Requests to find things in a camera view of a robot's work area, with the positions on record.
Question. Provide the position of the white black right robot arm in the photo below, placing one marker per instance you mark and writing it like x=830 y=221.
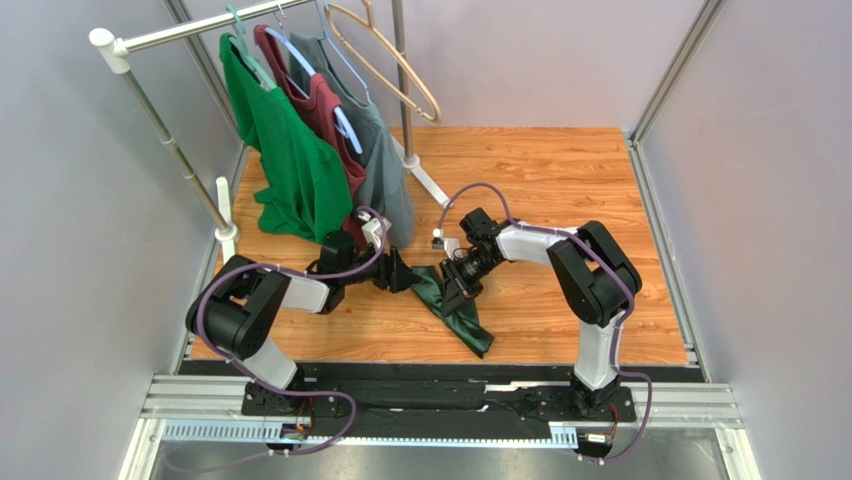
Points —
x=597 y=279

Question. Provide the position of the grey-blue hanging shirt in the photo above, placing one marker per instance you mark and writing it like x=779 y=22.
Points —
x=384 y=189

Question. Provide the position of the teal plastic hanger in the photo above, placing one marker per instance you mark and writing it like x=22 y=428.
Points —
x=252 y=63

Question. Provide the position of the maroon hanging shirt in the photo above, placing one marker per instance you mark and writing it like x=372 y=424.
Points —
x=311 y=101

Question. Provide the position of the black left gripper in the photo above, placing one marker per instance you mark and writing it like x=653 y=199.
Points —
x=393 y=273

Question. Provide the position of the dark green cloth napkin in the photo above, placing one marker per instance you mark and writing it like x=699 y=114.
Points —
x=464 y=323

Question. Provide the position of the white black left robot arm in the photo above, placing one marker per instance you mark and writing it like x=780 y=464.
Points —
x=237 y=309

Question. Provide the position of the aluminium front frame rail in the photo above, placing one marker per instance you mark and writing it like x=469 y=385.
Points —
x=194 y=408

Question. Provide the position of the aluminium frame rail right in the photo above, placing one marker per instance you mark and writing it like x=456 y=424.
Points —
x=650 y=167

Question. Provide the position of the green hanging t-shirt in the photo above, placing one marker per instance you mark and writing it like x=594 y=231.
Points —
x=307 y=193

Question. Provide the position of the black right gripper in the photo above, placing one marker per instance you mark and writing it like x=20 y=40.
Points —
x=456 y=277

